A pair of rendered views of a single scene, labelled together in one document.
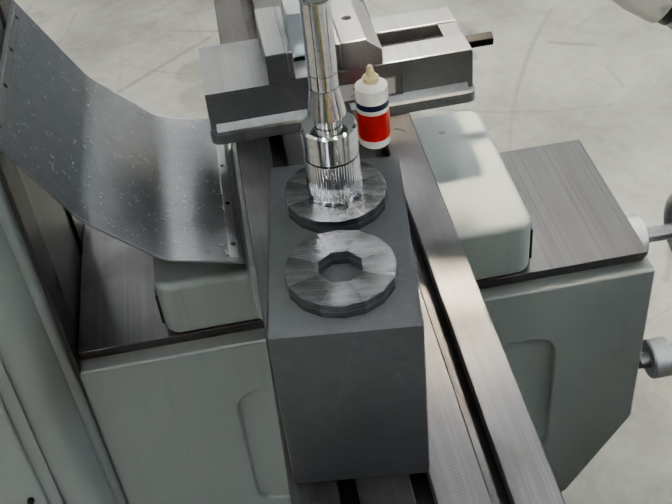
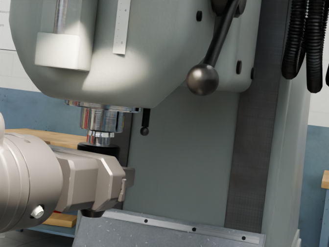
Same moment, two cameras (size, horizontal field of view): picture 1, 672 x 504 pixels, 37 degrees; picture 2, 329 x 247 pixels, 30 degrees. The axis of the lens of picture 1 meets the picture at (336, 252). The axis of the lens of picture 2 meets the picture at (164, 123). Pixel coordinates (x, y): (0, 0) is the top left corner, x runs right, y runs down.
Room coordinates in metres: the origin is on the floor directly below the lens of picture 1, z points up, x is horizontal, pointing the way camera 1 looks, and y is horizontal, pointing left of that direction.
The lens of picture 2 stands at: (1.38, -0.61, 1.33)
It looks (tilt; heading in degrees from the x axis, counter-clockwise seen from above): 3 degrees down; 111
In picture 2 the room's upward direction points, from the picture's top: 7 degrees clockwise
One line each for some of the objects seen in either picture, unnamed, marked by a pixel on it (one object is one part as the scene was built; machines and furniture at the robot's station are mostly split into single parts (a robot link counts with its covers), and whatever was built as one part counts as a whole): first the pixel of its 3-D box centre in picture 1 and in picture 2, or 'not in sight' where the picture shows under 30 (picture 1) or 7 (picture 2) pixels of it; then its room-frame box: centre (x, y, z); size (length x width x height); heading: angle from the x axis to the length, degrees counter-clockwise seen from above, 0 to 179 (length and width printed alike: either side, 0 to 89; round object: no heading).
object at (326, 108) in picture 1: (321, 63); not in sight; (0.68, -0.01, 1.28); 0.03 x 0.03 x 0.11
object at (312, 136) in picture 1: (328, 127); not in sight; (0.68, -0.01, 1.22); 0.05 x 0.05 x 0.01
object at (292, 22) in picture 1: (305, 22); not in sight; (1.15, 0.00, 1.07); 0.06 x 0.05 x 0.06; 6
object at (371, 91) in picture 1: (372, 103); not in sight; (1.03, -0.07, 1.01); 0.04 x 0.04 x 0.11
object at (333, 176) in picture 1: (332, 161); not in sight; (0.68, -0.01, 1.19); 0.05 x 0.05 x 0.06
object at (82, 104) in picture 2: not in sight; (103, 104); (1.08, 0.00, 1.31); 0.09 x 0.09 x 0.01
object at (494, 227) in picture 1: (331, 206); not in sight; (1.08, 0.00, 0.82); 0.50 x 0.35 x 0.12; 95
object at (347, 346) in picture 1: (347, 311); not in sight; (0.63, 0.00, 1.06); 0.22 x 0.12 x 0.20; 178
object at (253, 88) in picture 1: (332, 57); not in sight; (1.15, -0.03, 1.01); 0.35 x 0.15 x 0.11; 96
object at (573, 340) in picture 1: (366, 374); not in sight; (1.09, -0.03, 0.46); 0.80 x 0.30 x 0.60; 95
